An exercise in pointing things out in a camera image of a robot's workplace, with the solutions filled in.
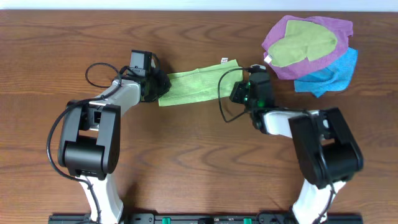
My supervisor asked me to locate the purple cloth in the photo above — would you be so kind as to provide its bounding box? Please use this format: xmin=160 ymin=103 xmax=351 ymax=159
xmin=262 ymin=15 xmax=353 ymax=80

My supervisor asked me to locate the blue cloth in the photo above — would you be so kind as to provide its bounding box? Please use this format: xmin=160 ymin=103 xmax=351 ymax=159
xmin=294 ymin=48 xmax=358 ymax=98

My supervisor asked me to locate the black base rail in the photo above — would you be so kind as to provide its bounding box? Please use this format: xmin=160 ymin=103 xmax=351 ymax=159
xmin=48 ymin=213 xmax=364 ymax=224

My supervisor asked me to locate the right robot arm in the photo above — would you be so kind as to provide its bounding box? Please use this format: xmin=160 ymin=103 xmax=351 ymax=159
xmin=229 ymin=72 xmax=364 ymax=223

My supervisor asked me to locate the green cloth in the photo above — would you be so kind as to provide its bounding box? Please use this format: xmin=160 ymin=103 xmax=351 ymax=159
xmin=159 ymin=60 xmax=243 ymax=106
xmin=268 ymin=20 xmax=338 ymax=67

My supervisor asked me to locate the green cloth on pile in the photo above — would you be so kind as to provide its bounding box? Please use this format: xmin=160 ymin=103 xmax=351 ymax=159
xmin=268 ymin=20 xmax=338 ymax=67

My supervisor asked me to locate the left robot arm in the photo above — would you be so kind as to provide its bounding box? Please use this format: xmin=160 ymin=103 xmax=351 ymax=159
xmin=52 ymin=50 xmax=171 ymax=223

